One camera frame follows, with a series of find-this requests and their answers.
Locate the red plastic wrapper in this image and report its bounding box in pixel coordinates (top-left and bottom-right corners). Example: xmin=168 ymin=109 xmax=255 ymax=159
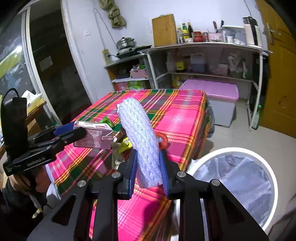
xmin=154 ymin=131 xmax=169 ymax=150

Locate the clear plastic bottle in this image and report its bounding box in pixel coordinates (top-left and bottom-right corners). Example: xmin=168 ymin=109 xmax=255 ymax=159
xmin=177 ymin=27 xmax=184 ymax=44

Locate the strawberry milk carton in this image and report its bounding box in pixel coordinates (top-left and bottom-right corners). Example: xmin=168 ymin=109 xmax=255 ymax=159
xmin=73 ymin=120 xmax=113 ymax=150

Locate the white power strip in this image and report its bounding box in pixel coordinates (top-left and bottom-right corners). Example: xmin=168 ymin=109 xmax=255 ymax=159
xmin=102 ymin=49 xmax=112 ymax=65

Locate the red lidded jar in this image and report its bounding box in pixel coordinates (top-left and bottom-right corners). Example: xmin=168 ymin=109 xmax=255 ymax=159
xmin=193 ymin=31 xmax=205 ymax=43

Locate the grey metal shelf unit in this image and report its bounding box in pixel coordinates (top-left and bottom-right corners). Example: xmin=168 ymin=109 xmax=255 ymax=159
xmin=140 ymin=42 xmax=269 ymax=128

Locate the wooden cutting board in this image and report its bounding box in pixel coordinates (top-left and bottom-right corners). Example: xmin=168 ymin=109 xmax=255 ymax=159
xmin=152 ymin=14 xmax=178 ymax=47

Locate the yellow wrapper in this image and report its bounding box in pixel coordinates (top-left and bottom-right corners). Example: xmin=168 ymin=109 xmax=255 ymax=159
xmin=118 ymin=137 xmax=132 ymax=154

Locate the pink plastic basket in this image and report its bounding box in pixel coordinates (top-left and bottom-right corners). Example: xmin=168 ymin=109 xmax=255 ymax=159
xmin=130 ymin=69 xmax=148 ymax=79

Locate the white trash bin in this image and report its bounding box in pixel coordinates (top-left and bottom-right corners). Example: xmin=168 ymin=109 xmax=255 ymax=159
xmin=172 ymin=147 xmax=278 ymax=240

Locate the black induction cooker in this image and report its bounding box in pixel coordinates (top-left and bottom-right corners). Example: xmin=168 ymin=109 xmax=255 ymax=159
xmin=116 ymin=45 xmax=152 ymax=59

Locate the pink plaid tablecloth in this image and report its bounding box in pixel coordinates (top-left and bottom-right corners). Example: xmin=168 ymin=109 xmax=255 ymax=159
xmin=49 ymin=89 xmax=213 ymax=240

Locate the green snack bag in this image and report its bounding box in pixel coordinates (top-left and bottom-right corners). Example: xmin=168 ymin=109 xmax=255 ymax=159
xmin=99 ymin=115 xmax=114 ymax=128

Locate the pink lidded storage box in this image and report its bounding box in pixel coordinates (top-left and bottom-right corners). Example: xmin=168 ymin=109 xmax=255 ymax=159
xmin=179 ymin=79 xmax=239 ymax=127

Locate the white thermos flask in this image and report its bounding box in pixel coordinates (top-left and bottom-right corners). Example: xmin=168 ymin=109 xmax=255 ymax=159
xmin=243 ymin=16 xmax=263 ymax=48

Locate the white foam fruit net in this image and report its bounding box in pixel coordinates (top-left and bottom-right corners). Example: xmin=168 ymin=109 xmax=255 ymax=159
xmin=116 ymin=97 xmax=163 ymax=188

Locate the steel cooking pot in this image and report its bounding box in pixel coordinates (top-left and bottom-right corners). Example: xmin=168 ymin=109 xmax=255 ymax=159
xmin=116 ymin=37 xmax=137 ymax=50

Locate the green glass bottle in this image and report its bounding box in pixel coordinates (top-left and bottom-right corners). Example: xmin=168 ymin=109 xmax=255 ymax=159
xmin=252 ymin=104 xmax=262 ymax=130

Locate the green cap sauce bottle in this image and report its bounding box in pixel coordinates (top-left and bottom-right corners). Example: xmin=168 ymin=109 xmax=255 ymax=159
xmin=182 ymin=23 xmax=190 ymax=42

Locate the small wooden shelf cabinet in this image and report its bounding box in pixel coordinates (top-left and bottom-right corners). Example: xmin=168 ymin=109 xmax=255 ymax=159
xmin=104 ymin=54 xmax=153 ymax=91

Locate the operator left hand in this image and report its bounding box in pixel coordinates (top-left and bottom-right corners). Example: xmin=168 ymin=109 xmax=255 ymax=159
xmin=9 ymin=166 xmax=51 ymax=195

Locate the hanging olive cloth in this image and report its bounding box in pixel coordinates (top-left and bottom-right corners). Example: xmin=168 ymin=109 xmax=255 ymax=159
xmin=98 ymin=0 xmax=126 ymax=29

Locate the yellow wooden door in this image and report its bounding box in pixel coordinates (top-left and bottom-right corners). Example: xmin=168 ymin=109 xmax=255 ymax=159
xmin=256 ymin=1 xmax=295 ymax=137

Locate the grey oil jug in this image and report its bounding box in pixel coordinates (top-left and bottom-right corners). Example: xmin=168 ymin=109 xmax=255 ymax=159
xmin=190 ymin=53 xmax=206 ymax=73

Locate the dark soy sauce bottle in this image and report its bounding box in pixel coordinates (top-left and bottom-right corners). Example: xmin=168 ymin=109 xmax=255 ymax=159
xmin=188 ymin=22 xmax=194 ymax=38

